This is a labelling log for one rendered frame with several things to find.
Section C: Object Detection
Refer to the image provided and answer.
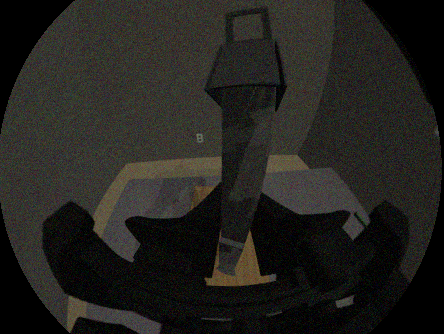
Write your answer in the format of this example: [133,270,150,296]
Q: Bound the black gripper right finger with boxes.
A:
[250,191,351,276]

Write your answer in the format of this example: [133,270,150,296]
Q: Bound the wooden board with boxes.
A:
[189,186,270,287]

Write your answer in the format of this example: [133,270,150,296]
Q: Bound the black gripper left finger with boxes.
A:
[125,182,221,279]

